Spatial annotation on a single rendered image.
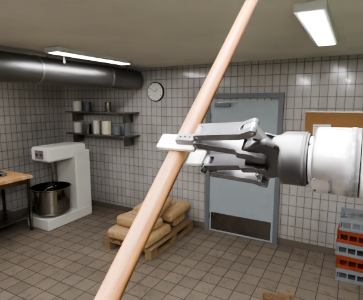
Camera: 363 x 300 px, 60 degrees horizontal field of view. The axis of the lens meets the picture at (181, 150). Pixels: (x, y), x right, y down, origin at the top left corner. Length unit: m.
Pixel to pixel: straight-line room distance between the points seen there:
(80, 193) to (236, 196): 2.72
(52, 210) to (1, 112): 1.89
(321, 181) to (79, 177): 5.44
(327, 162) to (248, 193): 4.38
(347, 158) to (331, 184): 0.04
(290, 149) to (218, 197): 4.55
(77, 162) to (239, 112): 2.86
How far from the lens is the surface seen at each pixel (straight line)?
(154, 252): 4.33
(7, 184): 5.30
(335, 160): 0.42
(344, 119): 4.42
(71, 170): 5.76
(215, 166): 0.51
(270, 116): 4.52
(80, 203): 5.87
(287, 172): 0.44
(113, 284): 0.43
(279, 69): 4.55
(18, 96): 6.30
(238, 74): 4.70
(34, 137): 6.48
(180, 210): 4.85
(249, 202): 4.81
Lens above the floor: 2.04
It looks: 9 degrees down
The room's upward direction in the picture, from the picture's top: straight up
